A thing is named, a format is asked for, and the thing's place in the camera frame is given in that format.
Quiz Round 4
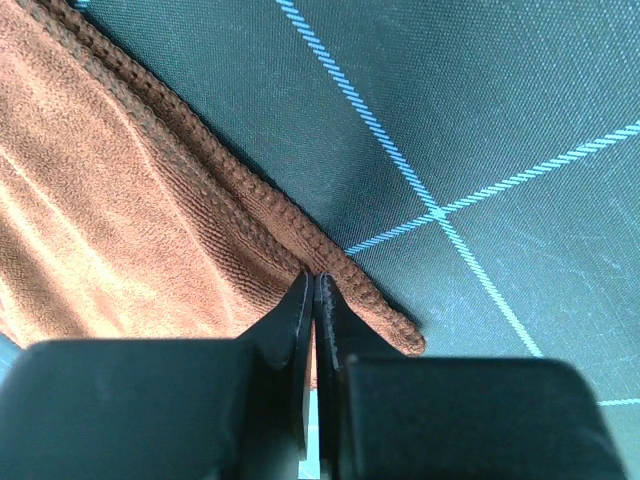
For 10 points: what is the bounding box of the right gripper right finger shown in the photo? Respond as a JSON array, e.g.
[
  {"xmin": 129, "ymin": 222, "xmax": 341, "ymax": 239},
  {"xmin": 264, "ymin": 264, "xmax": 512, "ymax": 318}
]
[{"xmin": 314, "ymin": 274, "xmax": 627, "ymax": 479}]

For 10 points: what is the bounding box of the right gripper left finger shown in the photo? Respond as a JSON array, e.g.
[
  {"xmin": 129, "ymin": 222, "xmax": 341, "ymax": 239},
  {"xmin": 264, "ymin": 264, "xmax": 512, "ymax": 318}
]
[{"xmin": 1, "ymin": 273, "xmax": 314, "ymax": 479}]

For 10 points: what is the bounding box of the brown towel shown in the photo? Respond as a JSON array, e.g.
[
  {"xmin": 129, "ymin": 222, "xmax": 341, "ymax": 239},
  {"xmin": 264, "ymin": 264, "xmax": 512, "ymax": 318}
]
[{"xmin": 1, "ymin": 1, "xmax": 426, "ymax": 356}]

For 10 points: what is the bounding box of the black grid mat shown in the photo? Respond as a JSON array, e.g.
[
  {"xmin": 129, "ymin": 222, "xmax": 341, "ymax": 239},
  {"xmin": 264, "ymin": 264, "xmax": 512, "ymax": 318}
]
[{"xmin": 0, "ymin": 0, "xmax": 640, "ymax": 480}]

